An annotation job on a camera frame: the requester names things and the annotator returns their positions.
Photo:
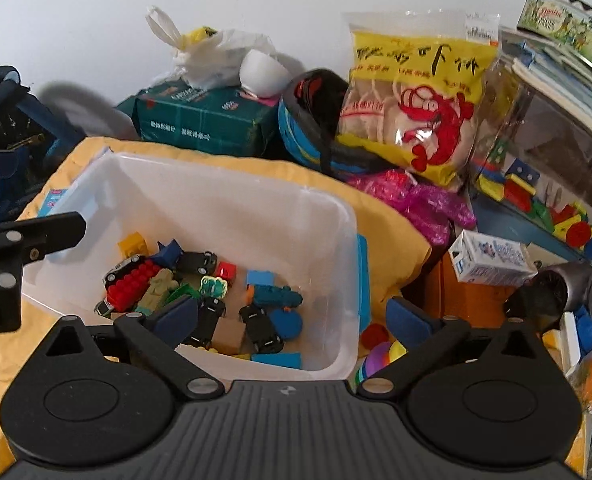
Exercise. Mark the round cookie tin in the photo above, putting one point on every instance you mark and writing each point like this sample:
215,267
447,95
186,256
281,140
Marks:
561,20

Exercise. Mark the blue square toy brick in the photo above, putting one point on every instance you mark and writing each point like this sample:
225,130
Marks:
258,280

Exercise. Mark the large wooden block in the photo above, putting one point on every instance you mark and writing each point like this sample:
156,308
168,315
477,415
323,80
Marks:
228,337

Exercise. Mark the dark blue toy piece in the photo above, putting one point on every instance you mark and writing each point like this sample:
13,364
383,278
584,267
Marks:
168,255

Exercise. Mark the blue and black cap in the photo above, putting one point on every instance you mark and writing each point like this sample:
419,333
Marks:
301,130

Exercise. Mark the small white carton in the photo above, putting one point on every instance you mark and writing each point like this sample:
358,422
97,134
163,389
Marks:
491,257

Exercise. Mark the black hair dryer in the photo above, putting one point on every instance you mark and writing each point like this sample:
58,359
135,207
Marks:
551,290

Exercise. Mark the stack of books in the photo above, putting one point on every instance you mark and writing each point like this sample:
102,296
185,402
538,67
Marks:
566,80

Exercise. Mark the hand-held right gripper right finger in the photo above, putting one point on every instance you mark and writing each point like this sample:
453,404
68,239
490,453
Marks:
411,317

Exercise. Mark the orange box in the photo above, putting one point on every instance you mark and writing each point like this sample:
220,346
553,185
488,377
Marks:
466,300

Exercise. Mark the blue bag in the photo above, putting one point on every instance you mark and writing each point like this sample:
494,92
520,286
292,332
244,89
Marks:
6,160

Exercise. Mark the black toy car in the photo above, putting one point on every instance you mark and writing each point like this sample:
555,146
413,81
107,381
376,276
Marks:
196,262
211,315
261,330

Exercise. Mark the white bowl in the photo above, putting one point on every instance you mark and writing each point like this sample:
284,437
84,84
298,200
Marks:
263,72

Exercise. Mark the yellow red snack bag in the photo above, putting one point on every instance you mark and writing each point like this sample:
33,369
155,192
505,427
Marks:
416,110

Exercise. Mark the blue plastic piece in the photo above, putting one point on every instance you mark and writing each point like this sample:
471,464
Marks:
586,330

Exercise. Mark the teal toy crocodile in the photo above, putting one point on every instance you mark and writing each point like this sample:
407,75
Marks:
276,296

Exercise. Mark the white plastic bin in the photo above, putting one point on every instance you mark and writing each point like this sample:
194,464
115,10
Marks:
236,210

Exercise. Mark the beige toy figure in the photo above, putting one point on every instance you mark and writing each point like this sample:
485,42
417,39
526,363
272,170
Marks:
158,287

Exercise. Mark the red toy disc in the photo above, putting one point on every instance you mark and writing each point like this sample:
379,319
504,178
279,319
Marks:
373,335

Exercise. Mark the green white toy car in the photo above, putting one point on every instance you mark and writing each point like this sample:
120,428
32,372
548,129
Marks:
121,267

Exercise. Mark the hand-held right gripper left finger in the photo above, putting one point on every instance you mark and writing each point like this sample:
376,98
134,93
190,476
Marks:
176,317

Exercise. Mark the dark green tissue pack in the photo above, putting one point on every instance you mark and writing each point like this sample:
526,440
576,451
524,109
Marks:
201,120

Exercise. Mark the green toy brick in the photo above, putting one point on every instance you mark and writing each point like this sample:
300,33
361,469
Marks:
181,294

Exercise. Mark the beige cube teal pattern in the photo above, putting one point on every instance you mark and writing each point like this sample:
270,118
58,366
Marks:
213,286

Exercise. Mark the yellow blanket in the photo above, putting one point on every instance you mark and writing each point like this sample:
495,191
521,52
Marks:
391,240

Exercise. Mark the white plastic bag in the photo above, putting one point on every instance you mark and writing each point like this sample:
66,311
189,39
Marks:
211,55

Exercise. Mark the blue bin lid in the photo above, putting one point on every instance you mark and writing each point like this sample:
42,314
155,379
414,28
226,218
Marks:
363,280

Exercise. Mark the clear box of wooden toys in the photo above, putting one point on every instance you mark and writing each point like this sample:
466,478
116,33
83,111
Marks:
536,160

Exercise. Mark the blue toy disc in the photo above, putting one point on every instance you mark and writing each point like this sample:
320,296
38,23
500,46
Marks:
286,325

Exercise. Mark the pink plastic bag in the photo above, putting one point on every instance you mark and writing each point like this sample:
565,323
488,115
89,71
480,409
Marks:
426,205

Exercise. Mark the small red toy cube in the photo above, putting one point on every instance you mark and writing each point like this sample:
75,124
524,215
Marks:
226,272

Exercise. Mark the light blue long toy brick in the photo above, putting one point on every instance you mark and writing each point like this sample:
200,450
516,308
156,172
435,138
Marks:
276,360

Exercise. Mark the red long toy brick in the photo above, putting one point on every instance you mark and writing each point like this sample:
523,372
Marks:
131,287

